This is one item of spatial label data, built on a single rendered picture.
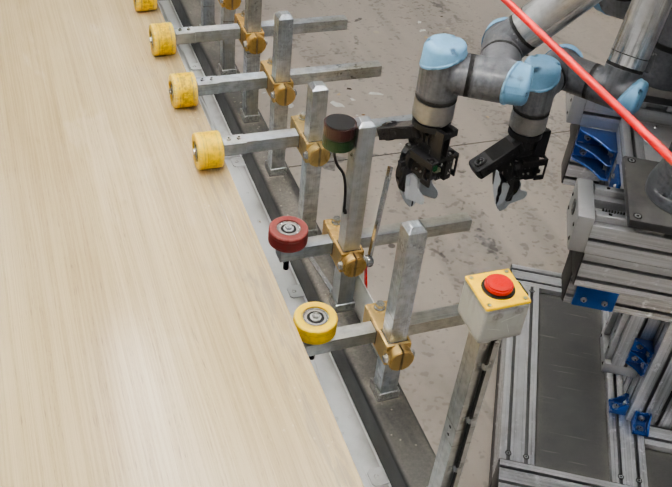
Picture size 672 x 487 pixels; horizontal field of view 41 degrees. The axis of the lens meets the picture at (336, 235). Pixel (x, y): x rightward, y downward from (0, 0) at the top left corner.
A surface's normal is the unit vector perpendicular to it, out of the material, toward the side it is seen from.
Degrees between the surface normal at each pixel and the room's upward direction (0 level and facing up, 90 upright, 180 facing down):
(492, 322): 90
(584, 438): 0
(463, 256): 0
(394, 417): 0
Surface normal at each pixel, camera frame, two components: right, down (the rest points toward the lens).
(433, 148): -0.77, 0.36
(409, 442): 0.09, -0.76
